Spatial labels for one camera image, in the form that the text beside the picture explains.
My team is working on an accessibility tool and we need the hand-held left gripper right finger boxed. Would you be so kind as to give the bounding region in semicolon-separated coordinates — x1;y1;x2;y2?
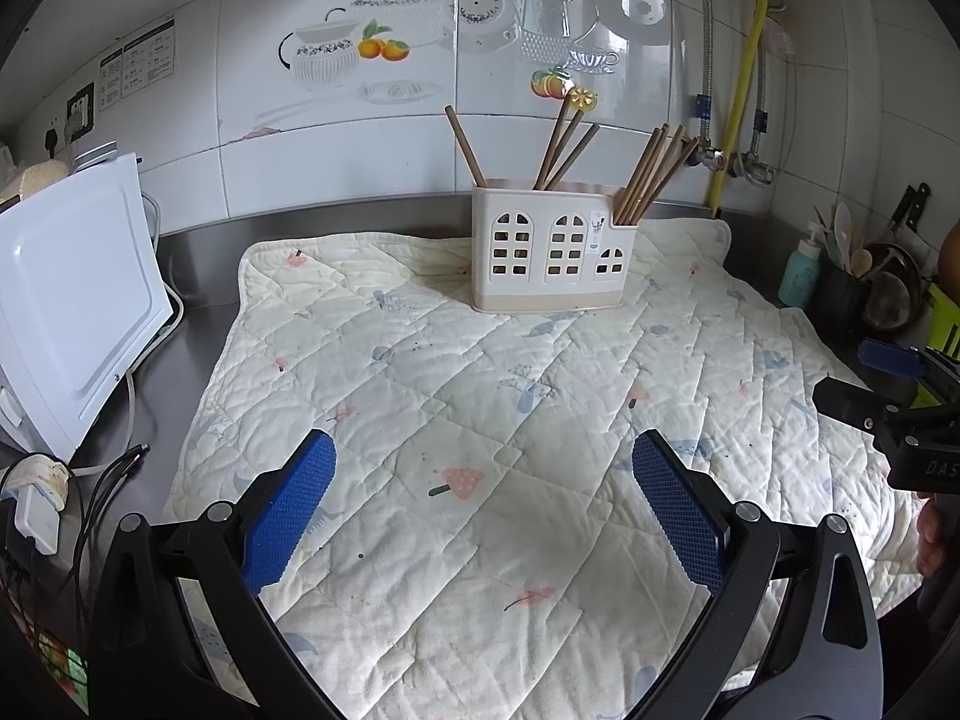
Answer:
615;429;886;720

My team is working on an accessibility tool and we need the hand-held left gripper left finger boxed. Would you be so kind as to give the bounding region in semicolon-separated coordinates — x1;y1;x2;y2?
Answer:
86;429;346;720

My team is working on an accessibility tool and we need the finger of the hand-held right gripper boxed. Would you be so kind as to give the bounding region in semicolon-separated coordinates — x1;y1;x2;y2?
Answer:
859;338;931;381
813;376;899;430

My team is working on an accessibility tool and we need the white plastic utensil holder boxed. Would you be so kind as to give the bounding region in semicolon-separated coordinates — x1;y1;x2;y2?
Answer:
470;178;639;315

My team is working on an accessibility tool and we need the bunch of wooden chopsticks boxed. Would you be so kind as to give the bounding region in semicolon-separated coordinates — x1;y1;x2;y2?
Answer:
613;122;701;227

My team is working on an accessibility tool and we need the long brown wooden chopstick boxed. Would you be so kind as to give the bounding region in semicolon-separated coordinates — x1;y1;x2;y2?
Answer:
540;109;586;191
546;124;601;191
444;105;485;188
533;100;572;191

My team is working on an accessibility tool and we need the person's right hand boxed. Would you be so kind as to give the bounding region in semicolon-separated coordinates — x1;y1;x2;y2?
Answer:
915;495;950;576

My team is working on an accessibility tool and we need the dark metal pan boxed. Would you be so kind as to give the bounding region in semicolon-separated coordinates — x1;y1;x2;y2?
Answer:
862;240;925;332

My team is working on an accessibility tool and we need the black utensil crock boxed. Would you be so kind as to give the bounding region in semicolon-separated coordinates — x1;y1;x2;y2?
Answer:
817;247;872;332

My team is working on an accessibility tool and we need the orange round object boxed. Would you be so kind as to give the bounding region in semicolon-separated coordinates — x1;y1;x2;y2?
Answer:
936;220;960;280

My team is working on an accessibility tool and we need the teal pump bottle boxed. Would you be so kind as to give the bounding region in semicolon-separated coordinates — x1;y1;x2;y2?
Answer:
777;220;827;309

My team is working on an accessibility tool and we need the white plastic spatula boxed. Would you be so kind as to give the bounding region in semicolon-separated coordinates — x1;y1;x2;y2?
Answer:
828;200;857;272

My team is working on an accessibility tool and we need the quilted printed blanket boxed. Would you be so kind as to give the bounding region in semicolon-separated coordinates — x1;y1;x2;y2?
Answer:
161;219;929;720

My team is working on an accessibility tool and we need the white power adapter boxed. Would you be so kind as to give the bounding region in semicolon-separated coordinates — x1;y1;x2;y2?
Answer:
13;480;62;554

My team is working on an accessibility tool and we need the white microwave oven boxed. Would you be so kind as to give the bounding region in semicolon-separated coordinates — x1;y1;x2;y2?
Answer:
0;152;168;463

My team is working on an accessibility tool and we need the yellow gas pipe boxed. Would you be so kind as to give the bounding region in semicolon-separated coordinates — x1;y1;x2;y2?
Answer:
708;0;771;220

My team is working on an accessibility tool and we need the beige cloth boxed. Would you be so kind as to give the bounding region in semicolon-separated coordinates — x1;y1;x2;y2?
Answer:
0;160;70;205

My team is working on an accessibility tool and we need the black handled kitchen knife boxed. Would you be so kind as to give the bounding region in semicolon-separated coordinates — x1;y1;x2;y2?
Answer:
888;183;932;235

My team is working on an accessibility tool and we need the black cable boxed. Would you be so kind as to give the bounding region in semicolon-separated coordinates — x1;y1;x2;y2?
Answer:
66;445;152;616

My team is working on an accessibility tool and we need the white microwave cable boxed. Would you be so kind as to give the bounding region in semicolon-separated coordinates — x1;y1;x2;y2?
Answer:
126;193;186;470

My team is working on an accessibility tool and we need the braided metal hose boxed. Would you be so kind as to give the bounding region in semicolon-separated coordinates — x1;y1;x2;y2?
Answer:
693;0;715;155
748;34;769;162

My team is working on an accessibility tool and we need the black wall socket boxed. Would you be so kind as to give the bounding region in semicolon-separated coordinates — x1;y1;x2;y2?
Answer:
65;85;98;138

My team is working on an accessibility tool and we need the wall notice sheet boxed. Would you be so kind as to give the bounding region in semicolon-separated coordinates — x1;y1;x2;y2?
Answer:
97;18;178;110

